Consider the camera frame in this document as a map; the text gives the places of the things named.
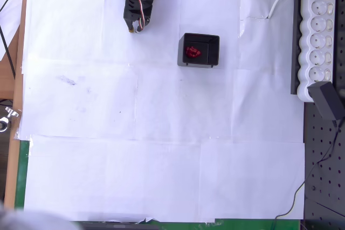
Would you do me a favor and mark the blurred grey object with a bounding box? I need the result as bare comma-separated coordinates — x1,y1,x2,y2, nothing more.
0,201,79,230

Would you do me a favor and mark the dark shelf rail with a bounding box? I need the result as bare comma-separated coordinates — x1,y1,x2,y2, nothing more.
289,0,302,96

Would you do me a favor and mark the red white gripper wire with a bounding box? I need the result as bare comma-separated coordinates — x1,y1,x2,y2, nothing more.
134,0,149,30

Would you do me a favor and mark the thin dark adapter cable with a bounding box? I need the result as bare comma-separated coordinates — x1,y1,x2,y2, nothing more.
269,119,345,230

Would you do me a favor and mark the black pegboard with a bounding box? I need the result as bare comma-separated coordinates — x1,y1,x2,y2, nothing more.
303,102,345,230

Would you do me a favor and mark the white paper table cover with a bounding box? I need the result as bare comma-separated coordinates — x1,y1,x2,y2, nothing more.
20,0,307,222

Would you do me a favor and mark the white power strip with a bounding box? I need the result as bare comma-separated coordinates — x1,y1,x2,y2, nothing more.
296,0,337,103

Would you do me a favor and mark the green cutting mat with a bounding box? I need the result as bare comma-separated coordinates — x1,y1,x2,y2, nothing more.
15,140,301,230

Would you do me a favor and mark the silver wing-nut clamp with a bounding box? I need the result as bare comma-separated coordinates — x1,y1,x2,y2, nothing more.
5,107,22,119

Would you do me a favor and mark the black plastic tray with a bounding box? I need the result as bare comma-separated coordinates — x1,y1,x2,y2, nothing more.
177,32,220,69

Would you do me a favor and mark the black power adapter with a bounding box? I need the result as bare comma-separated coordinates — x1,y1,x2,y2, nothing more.
307,81,343,121

